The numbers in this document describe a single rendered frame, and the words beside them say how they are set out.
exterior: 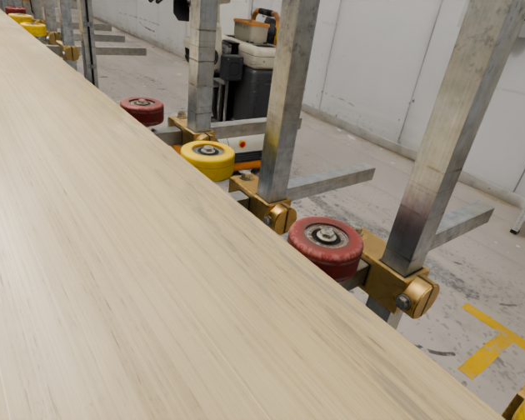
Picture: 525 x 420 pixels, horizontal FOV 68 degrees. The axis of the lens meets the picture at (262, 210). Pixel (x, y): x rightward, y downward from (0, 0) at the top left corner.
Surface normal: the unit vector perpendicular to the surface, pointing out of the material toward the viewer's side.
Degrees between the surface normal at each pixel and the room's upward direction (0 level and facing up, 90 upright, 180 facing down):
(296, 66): 90
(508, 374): 0
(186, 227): 0
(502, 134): 90
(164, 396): 0
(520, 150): 90
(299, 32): 90
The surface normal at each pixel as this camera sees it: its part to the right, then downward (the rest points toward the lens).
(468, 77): -0.79, 0.22
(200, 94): 0.60, 0.46
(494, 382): 0.12, -0.86
